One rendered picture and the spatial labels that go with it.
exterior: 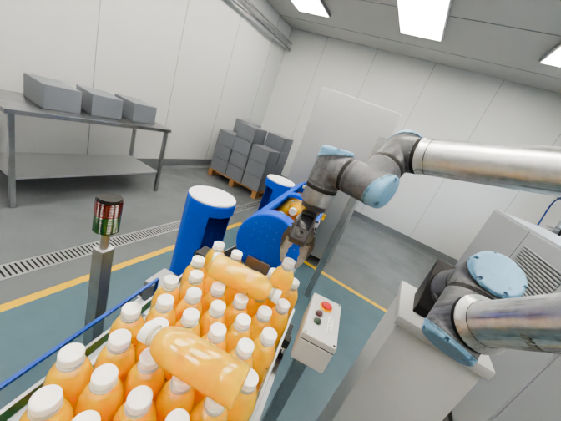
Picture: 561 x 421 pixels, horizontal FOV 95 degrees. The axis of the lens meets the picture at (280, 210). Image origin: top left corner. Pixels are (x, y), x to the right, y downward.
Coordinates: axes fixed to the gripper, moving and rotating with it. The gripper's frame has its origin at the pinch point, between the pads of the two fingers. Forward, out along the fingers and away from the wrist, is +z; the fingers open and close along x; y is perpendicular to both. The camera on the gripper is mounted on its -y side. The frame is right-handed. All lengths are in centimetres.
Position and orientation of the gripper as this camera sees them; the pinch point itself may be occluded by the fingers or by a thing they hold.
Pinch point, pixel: (289, 262)
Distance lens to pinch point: 81.1
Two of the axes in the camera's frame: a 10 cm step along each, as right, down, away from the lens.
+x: -9.0, -4.1, 1.7
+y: 2.8, -2.5, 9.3
